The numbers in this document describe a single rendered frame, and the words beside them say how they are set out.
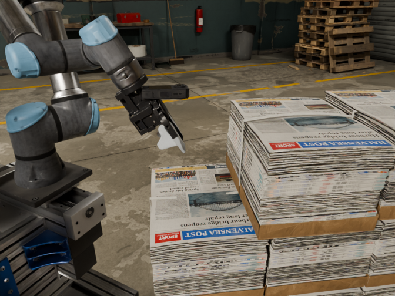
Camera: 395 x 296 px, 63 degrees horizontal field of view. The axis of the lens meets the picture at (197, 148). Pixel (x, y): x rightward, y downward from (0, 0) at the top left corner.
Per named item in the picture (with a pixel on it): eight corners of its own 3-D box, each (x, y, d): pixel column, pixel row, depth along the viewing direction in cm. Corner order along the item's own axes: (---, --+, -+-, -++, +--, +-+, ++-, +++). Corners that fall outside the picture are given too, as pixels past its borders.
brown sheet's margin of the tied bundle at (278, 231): (240, 201, 88) (241, 187, 86) (341, 194, 91) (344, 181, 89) (257, 241, 73) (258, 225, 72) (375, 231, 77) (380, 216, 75)
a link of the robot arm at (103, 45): (97, 19, 75) (111, 8, 68) (124, 60, 80) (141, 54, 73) (70, 36, 71) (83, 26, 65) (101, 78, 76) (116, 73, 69)
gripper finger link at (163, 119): (173, 137, 82) (154, 107, 80) (178, 133, 81) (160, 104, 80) (171, 141, 77) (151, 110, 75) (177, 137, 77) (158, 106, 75)
